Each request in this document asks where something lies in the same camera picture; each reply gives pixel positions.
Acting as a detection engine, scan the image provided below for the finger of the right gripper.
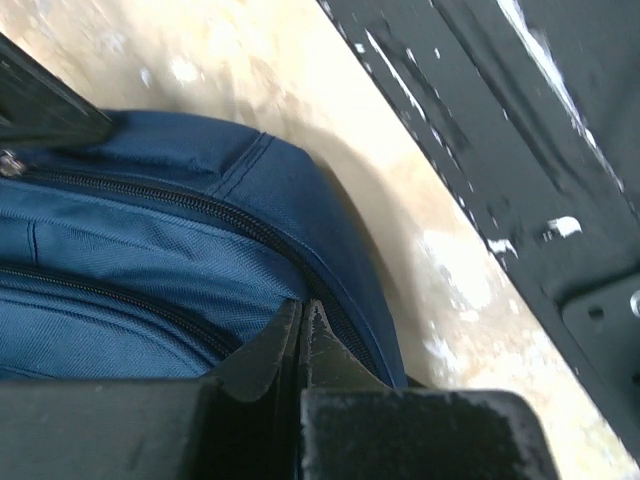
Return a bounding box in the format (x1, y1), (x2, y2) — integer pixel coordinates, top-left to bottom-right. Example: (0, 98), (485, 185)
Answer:
(1, 36), (113, 148)

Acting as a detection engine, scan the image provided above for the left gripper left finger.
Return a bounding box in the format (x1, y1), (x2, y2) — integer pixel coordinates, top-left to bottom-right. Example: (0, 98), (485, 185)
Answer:
(1, 300), (302, 479)

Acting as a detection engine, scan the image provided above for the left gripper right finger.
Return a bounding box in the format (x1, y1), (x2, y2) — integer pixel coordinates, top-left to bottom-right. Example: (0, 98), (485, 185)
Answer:
(299, 301), (559, 479)

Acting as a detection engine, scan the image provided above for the navy blue school backpack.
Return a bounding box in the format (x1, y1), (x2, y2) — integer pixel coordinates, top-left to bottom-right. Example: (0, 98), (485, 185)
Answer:
(1, 111), (407, 387)

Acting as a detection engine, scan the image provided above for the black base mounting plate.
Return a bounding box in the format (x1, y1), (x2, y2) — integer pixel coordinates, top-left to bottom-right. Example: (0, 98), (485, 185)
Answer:
(322, 1), (639, 456)

